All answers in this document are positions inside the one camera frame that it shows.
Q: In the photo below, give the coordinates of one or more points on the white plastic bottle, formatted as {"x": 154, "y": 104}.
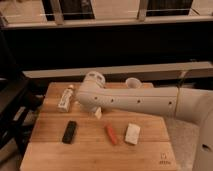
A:
{"x": 66, "y": 97}

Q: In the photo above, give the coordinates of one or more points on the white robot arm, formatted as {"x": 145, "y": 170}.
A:
{"x": 186, "y": 104}

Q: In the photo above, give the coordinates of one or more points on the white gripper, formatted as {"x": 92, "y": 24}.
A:
{"x": 96, "y": 111}

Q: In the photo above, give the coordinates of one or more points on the orange carrot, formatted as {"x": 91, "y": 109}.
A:
{"x": 111, "y": 134}

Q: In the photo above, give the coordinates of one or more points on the black eraser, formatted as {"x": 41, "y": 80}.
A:
{"x": 69, "y": 132}

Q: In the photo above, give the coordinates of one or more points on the dark side shelf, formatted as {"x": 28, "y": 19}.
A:
{"x": 16, "y": 100}

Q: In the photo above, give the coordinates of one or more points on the white sponge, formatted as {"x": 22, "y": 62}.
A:
{"x": 132, "y": 134}

